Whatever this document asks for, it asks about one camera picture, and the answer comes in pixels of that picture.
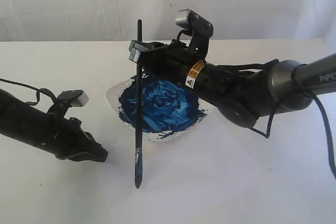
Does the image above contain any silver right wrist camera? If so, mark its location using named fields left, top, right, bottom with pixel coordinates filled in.
left=175, top=9, right=214, bottom=38

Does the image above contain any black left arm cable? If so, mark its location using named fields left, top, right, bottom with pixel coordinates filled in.
left=0, top=78, right=71, bottom=114

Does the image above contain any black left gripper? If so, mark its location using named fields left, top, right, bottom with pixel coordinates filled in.
left=39, top=113, right=108, bottom=163

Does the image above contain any white paper sheet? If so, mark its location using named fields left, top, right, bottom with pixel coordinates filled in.
left=98, top=114, right=265, bottom=223

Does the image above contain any black paintbrush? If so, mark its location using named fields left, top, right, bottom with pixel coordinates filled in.
left=133, top=19, right=144, bottom=190

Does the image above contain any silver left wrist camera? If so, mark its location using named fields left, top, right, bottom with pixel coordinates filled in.
left=57, top=90, right=89, bottom=107

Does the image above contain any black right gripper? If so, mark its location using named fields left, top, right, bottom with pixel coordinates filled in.
left=129, top=40, right=213, bottom=90

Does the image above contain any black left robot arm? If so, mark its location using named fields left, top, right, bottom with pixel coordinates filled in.
left=1, top=90, right=108, bottom=163

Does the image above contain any white tray with blue paint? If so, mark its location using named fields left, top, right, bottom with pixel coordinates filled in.
left=106, top=71, right=214, bottom=142

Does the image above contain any white backdrop cloth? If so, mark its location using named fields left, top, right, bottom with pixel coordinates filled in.
left=1, top=0, right=335, bottom=46

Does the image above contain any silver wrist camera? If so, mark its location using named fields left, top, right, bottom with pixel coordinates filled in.
left=175, top=9, right=214, bottom=38
left=57, top=90, right=89, bottom=107

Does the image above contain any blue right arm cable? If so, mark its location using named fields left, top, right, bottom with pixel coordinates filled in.
left=251, top=92, right=336, bottom=180

